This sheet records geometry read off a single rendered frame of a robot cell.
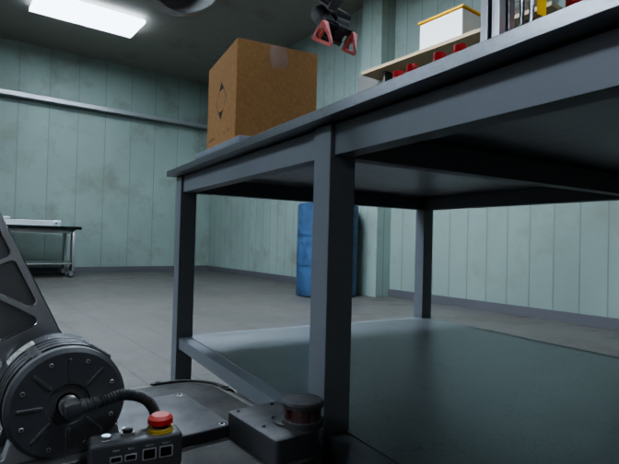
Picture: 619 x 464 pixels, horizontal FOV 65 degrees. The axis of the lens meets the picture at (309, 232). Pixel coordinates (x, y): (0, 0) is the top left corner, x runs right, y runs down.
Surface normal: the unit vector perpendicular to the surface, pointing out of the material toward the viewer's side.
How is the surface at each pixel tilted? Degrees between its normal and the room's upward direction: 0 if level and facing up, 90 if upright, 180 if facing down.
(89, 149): 90
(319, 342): 90
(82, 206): 90
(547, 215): 90
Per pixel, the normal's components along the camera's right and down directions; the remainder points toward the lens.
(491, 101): -0.86, -0.03
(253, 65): 0.44, 0.00
